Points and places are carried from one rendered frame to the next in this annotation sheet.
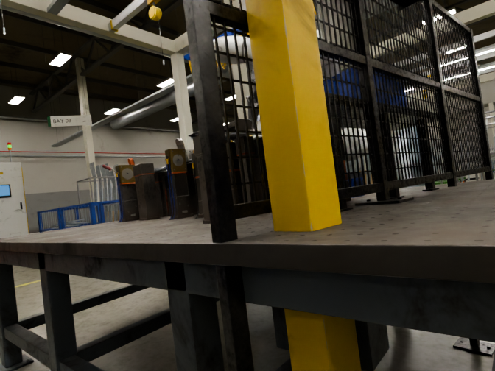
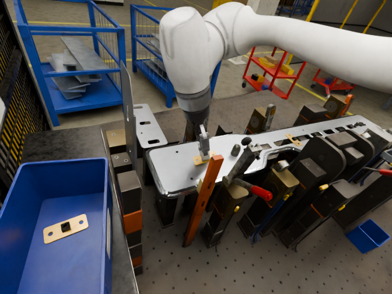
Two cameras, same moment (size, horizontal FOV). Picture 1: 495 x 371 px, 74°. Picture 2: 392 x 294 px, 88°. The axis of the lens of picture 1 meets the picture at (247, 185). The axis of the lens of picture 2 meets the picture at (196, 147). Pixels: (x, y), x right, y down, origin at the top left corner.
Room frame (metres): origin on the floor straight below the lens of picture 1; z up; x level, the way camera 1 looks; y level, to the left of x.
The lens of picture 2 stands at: (1.45, -0.59, 1.52)
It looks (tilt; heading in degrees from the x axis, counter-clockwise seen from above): 41 degrees down; 96
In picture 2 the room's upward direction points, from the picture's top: 13 degrees clockwise
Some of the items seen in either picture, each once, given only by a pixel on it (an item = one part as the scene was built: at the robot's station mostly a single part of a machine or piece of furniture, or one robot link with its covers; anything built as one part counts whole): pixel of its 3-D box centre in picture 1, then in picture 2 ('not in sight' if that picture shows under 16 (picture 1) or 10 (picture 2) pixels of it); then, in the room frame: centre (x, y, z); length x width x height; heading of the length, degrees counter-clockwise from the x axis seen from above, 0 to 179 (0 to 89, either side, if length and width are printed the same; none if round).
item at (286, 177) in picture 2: not in sight; (265, 209); (1.71, -0.10, 0.88); 0.11 x 0.07 x 0.37; 131
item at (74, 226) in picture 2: not in sight; (66, 227); (1.19, -0.44, 1.04); 0.08 x 0.04 x 0.01; 47
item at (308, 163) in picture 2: not in sight; (282, 203); (1.77, -0.06, 0.91); 0.07 x 0.05 x 0.42; 131
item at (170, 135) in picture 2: (234, 179); (165, 156); (1.25, 0.05, 0.84); 0.12 x 0.07 x 0.28; 131
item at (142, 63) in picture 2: not in sight; (173, 54); (0.48, 2.40, 0.47); 1.20 x 0.80 x 0.95; 141
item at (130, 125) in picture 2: not in sight; (130, 132); (1.24, -0.22, 1.17); 0.12 x 0.01 x 0.34; 131
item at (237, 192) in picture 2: not in sight; (222, 220); (1.56, -0.19, 0.87); 0.10 x 0.07 x 0.35; 131
